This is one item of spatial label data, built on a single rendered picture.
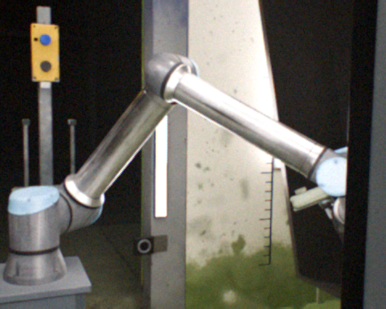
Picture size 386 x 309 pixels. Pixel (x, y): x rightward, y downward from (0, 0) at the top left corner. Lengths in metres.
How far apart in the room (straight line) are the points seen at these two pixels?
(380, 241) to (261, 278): 2.28
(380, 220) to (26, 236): 1.25
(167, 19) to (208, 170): 0.76
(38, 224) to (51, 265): 0.14
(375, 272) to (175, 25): 2.03
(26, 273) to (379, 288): 1.25
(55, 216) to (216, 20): 1.33
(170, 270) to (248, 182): 0.60
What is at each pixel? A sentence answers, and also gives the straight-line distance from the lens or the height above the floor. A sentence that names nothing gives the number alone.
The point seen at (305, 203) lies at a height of 0.87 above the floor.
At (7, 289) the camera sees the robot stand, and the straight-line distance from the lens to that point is 1.57.
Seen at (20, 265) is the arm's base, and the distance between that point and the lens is 1.58.
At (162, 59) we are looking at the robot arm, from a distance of 1.34.
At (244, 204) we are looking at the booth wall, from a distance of 2.56.
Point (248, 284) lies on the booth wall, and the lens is 2.69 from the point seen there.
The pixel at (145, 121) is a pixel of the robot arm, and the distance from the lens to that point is 1.50.
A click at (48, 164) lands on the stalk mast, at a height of 0.89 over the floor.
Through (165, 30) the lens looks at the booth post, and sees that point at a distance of 2.37.
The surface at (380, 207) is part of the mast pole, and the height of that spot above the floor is 1.09.
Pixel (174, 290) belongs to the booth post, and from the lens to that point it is 2.53.
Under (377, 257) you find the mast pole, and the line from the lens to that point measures 0.46.
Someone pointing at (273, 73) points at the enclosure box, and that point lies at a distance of 1.97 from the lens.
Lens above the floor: 1.18
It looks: 5 degrees down
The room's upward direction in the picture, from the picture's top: 1 degrees clockwise
